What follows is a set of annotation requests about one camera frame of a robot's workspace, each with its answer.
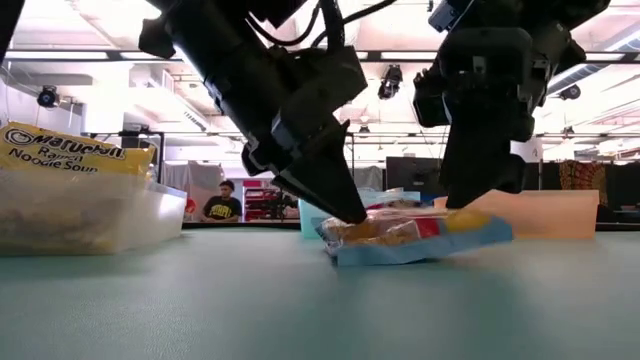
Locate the black partition panel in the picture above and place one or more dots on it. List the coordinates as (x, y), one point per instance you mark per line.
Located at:
(625, 190)

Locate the white curtain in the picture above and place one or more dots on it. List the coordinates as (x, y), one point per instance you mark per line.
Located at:
(200, 175)

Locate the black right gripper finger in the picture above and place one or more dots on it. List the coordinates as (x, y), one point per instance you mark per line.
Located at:
(470, 180)
(512, 175)

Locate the patterned orange tapestry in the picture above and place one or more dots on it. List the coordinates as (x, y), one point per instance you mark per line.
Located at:
(582, 177)

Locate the teal plastic bin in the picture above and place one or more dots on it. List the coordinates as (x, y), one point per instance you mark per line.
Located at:
(310, 220)

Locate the orange plastic bin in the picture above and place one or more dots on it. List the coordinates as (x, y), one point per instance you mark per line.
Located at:
(550, 215)

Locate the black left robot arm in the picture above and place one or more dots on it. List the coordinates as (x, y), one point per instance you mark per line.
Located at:
(215, 60)

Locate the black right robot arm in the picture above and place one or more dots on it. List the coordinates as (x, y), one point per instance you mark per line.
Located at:
(550, 20)

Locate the black ceiling spotlight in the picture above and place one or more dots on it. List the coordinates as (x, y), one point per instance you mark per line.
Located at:
(570, 92)
(390, 82)
(47, 96)

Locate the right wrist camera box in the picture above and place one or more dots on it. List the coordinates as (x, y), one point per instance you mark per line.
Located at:
(430, 102)

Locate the black monitor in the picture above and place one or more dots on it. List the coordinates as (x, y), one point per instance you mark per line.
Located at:
(410, 175)

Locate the clear plastic bin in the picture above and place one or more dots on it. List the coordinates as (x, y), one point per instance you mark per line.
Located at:
(150, 215)

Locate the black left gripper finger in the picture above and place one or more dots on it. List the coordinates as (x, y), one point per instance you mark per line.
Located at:
(335, 195)

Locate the black aluminium table frame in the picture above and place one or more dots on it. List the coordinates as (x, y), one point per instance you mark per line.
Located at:
(240, 225)

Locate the red tool shelf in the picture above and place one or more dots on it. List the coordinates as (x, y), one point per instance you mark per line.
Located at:
(257, 195)

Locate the person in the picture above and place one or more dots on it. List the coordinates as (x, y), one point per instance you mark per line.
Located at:
(222, 207)

